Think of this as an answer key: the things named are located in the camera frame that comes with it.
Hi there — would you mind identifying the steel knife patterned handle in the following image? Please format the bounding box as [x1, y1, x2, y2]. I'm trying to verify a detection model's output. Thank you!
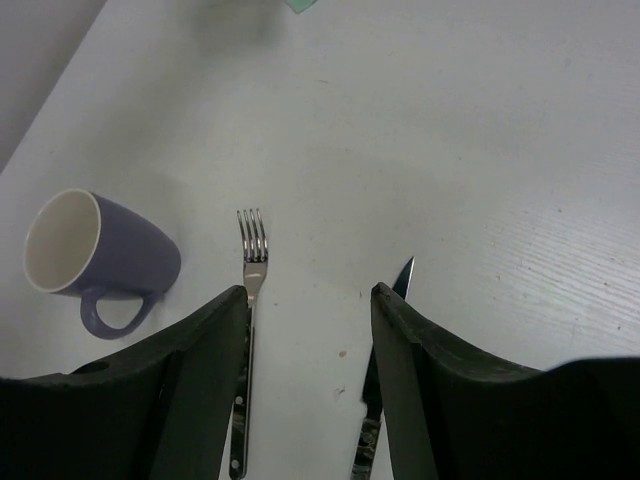
[349, 255, 417, 480]

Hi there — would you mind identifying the purple mug white inside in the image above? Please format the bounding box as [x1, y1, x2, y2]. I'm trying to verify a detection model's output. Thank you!
[23, 188, 181, 340]

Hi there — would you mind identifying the green cartoon print cloth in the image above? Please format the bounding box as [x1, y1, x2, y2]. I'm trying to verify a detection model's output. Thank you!
[286, 0, 317, 14]

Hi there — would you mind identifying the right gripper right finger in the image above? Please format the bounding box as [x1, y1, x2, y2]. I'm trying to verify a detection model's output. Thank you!
[371, 284, 639, 479]

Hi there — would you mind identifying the steel fork patterned handle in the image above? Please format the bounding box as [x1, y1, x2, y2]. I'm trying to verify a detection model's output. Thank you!
[229, 209, 268, 479]

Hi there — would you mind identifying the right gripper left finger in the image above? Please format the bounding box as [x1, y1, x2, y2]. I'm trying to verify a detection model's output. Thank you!
[1, 286, 248, 479]

